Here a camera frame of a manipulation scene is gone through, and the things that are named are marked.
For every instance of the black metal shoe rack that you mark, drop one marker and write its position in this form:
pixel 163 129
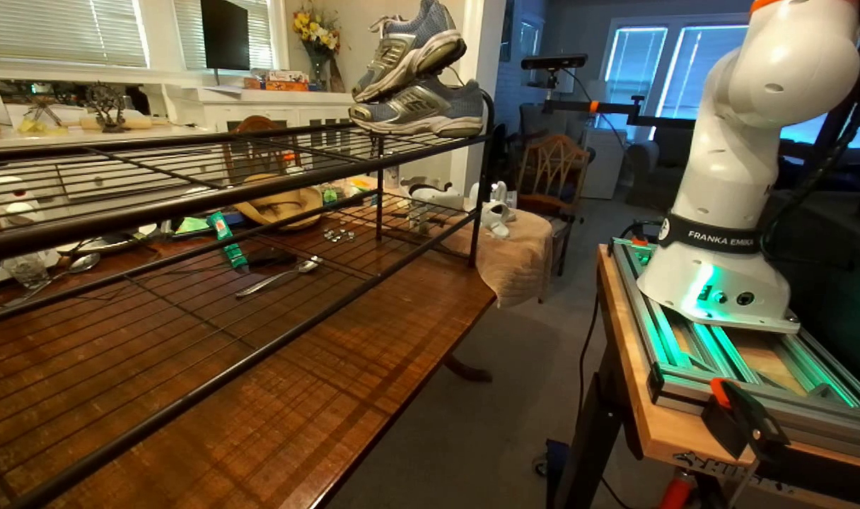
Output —
pixel 381 187

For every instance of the black camera on boom stand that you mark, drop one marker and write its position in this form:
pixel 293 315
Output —
pixel 553 61

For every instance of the clear glass pebbles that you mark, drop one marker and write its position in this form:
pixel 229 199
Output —
pixel 335 233

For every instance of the green tube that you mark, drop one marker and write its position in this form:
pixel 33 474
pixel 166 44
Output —
pixel 226 244

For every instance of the wooden workbench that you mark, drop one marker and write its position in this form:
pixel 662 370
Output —
pixel 637 377

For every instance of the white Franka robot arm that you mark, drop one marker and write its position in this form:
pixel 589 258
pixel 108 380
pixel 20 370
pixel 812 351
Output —
pixel 731 160

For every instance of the white sideboard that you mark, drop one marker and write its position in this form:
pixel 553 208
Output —
pixel 277 97

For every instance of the wooden dining chair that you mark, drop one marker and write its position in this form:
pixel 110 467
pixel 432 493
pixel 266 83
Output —
pixel 553 170
pixel 255 129

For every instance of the silver metal spoon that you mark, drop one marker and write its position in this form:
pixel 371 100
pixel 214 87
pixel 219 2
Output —
pixel 308 264

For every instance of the blue grey sneaker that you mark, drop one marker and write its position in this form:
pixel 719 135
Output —
pixel 410 53
pixel 440 112

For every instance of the black flat screen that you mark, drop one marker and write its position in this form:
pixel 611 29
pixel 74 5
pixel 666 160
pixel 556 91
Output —
pixel 224 32

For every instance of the small potted plant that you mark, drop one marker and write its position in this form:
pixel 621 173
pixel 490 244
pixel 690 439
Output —
pixel 106 109

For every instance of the orange black clamp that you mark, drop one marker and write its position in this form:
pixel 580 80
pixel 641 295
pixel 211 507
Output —
pixel 741 419

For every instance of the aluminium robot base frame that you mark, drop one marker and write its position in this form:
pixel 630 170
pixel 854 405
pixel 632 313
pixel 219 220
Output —
pixel 702 363

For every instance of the beige cloth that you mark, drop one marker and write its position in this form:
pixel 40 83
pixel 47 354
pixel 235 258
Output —
pixel 516 255

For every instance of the white window blind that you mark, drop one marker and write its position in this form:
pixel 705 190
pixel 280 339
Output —
pixel 64 29

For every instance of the yellow flowers in vase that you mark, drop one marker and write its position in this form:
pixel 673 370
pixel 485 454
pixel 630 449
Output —
pixel 314 32

